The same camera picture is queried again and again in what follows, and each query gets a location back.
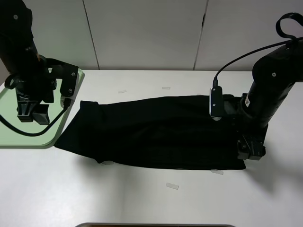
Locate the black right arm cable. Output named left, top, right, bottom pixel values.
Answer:
left=212, top=13, right=303, bottom=88

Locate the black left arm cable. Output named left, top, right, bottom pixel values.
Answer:
left=0, top=74, right=71, bottom=137

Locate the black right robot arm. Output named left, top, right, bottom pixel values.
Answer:
left=238, top=40, right=303, bottom=160

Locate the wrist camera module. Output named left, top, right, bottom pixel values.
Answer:
left=209, top=86, right=224, bottom=121
left=46, top=58, right=79, bottom=107

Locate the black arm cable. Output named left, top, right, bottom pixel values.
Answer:
left=0, top=74, right=71, bottom=137
left=212, top=13, right=303, bottom=88

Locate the clear tape marker front left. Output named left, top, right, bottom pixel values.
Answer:
left=102, top=161, right=114, bottom=166

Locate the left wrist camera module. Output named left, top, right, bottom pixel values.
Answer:
left=46, top=58, right=79, bottom=107

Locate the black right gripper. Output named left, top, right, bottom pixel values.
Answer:
left=233, top=111, right=269, bottom=160

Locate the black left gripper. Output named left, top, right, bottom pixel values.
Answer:
left=15, top=55, right=57, bottom=125

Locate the clear tape marker front centre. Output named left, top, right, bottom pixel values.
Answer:
left=166, top=183, right=179, bottom=190

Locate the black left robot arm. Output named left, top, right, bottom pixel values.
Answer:
left=0, top=0, right=57, bottom=125

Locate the clear tape marker front right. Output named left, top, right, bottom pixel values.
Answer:
left=211, top=169, right=224, bottom=175

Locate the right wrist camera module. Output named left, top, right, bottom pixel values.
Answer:
left=209, top=86, right=224, bottom=121

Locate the black short sleeve shirt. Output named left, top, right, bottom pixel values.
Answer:
left=55, top=95, right=246, bottom=170

